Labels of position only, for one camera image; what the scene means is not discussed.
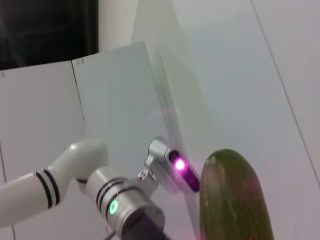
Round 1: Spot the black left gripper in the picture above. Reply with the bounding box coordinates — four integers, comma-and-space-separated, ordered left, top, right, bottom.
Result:
122, 211, 173, 240

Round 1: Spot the green cucumber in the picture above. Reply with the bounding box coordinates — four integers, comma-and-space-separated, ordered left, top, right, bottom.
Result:
198, 148, 275, 240

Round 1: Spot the dark window opening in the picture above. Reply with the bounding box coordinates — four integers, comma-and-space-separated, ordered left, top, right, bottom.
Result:
0, 0, 100, 71

